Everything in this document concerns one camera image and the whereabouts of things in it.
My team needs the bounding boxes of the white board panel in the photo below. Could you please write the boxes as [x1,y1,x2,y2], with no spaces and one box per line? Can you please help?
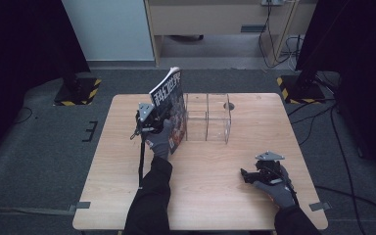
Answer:
[61,0,156,63]

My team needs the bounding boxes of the thin black floor cable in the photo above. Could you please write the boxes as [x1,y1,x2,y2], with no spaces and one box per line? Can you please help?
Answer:
[12,106,34,125]

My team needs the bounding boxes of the grey power strip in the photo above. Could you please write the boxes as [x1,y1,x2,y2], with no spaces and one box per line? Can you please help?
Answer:
[260,0,287,7]

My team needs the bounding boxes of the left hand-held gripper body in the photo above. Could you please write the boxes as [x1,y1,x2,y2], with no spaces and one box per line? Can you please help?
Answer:
[129,102,166,141]

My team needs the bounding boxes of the long black floor cable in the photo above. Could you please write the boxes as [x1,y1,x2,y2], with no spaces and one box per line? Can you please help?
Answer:
[313,106,376,217]

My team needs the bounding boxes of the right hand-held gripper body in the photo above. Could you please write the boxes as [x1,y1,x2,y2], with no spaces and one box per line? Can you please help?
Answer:
[254,150,291,186]

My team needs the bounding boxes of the person's left hand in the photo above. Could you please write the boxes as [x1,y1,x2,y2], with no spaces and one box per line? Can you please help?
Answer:
[144,118,174,161]

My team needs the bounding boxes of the light wooden desk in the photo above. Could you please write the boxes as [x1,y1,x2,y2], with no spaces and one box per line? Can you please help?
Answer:
[143,0,318,69]

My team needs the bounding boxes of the dark illustrated magazine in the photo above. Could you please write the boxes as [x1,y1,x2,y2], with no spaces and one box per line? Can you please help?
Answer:
[148,66,188,156]

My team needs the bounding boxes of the black hanging desk cables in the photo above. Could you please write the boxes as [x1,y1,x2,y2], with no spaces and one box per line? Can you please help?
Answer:
[258,0,306,71]

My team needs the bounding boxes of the person's right hand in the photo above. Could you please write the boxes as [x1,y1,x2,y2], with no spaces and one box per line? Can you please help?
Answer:
[252,164,298,211]

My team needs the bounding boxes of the stand base with striped tape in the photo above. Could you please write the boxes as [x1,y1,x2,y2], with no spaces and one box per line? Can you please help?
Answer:
[275,73,327,106]
[53,75,103,108]

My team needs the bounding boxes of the grey tape piece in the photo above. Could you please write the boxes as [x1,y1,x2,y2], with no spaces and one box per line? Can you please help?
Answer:
[308,201,332,212]
[68,201,92,213]

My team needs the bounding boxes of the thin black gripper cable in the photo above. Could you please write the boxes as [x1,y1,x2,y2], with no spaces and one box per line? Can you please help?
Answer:
[265,165,301,208]

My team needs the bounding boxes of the clear acrylic file rack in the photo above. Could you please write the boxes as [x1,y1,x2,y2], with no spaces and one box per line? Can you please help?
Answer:
[183,92,233,146]

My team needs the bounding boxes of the black strap cable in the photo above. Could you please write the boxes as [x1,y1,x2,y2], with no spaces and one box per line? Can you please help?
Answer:
[138,130,147,190]

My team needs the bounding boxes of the black curtain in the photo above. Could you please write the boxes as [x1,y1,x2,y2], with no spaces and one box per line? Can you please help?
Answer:
[295,0,376,179]
[0,0,91,167]

